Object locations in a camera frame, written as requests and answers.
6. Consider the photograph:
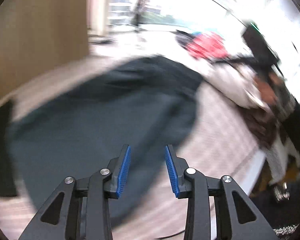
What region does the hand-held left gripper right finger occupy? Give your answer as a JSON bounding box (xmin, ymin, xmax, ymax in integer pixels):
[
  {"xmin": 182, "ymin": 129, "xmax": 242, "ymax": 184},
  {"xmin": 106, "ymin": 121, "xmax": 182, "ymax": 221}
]
[{"xmin": 164, "ymin": 144, "xmax": 280, "ymax": 240}]

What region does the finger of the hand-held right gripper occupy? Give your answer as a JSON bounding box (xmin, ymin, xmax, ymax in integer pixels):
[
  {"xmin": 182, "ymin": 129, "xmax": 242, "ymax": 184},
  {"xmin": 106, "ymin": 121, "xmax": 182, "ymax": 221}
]
[{"xmin": 216, "ymin": 56, "xmax": 260, "ymax": 67}]

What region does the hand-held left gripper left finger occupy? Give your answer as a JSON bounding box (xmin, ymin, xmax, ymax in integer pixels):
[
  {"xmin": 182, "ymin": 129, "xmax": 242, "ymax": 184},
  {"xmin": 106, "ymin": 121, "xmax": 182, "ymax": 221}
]
[{"xmin": 18, "ymin": 144, "xmax": 132, "ymax": 240}]

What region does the beige garment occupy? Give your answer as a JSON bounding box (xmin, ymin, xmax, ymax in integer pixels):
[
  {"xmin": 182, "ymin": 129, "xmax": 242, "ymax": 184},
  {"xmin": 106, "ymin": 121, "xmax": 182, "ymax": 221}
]
[{"xmin": 200, "ymin": 55, "xmax": 273, "ymax": 109}]

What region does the dark teal garment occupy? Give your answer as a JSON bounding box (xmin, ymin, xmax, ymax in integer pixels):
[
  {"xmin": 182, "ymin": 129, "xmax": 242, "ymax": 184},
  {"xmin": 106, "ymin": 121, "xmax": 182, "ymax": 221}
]
[{"xmin": 5, "ymin": 55, "xmax": 205, "ymax": 228}]

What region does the person's right hand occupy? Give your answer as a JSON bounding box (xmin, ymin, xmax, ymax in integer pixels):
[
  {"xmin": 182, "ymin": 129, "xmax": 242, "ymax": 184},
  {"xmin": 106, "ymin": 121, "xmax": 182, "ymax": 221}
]
[{"xmin": 254, "ymin": 76, "xmax": 278, "ymax": 107}]

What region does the pink red cloth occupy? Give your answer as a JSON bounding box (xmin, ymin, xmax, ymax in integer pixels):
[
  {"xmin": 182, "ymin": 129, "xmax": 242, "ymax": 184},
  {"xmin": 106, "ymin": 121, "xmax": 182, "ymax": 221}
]
[{"xmin": 186, "ymin": 32, "xmax": 229, "ymax": 60}]

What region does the grey cloth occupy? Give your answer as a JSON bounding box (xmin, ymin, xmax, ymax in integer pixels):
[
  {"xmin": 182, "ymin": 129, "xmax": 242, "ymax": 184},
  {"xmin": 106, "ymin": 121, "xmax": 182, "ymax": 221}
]
[{"xmin": 175, "ymin": 29, "xmax": 194, "ymax": 48}]

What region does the brown white patterned cloth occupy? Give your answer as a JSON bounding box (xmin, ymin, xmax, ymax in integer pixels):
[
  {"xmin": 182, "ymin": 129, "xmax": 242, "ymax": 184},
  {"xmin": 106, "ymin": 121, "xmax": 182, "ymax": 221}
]
[{"xmin": 240, "ymin": 102, "xmax": 300, "ymax": 188}]

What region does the light oak board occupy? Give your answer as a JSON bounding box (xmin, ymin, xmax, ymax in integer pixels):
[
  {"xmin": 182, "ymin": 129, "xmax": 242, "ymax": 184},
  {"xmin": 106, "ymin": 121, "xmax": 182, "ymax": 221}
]
[{"xmin": 0, "ymin": 0, "xmax": 90, "ymax": 108}]

